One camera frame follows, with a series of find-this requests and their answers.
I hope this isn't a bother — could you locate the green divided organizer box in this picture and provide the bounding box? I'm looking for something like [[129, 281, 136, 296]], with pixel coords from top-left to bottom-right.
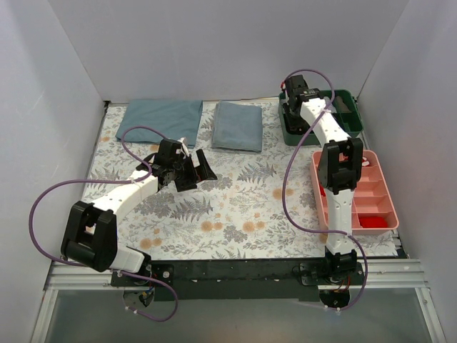
[[278, 89, 363, 146]]

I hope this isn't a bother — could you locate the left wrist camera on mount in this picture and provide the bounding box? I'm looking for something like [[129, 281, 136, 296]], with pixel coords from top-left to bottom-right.
[[179, 137, 190, 156]]

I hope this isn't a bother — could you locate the teal folded cloth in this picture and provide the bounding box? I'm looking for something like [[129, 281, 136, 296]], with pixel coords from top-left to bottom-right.
[[116, 99, 203, 148]]

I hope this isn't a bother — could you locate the pink divided organizer box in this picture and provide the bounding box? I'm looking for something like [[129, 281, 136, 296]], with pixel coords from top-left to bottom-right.
[[310, 149, 398, 236]]

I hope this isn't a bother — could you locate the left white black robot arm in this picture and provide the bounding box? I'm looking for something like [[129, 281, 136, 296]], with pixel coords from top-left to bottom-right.
[[61, 139, 217, 286]]

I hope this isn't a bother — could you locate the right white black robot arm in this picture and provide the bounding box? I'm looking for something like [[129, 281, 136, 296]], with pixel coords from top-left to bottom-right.
[[281, 72, 363, 284]]

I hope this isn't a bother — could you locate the black underwear beige waistband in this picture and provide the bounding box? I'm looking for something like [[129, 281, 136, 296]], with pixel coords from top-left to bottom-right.
[[289, 117, 310, 135]]

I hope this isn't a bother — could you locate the floral patterned table mat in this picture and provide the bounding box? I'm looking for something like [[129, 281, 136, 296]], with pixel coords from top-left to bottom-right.
[[69, 98, 399, 261]]

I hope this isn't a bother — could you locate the red white striped rolled garment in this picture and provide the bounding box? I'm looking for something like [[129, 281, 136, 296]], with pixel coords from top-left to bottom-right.
[[361, 156, 371, 166]]

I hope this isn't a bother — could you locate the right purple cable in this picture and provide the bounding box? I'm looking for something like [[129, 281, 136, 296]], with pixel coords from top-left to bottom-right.
[[281, 69, 368, 312]]

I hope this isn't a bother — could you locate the grey blue folded cloth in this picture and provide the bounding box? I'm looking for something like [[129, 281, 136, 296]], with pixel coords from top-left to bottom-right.
[[211, 101, 263, 153]]

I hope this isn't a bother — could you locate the brown rolled sock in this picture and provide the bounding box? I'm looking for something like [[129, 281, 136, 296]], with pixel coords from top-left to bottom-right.
[[336, 96, 351, 113]]

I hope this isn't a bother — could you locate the aluminium frame rail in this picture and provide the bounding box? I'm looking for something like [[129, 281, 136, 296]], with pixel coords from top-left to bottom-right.
[[44, 259, 428, 290]]

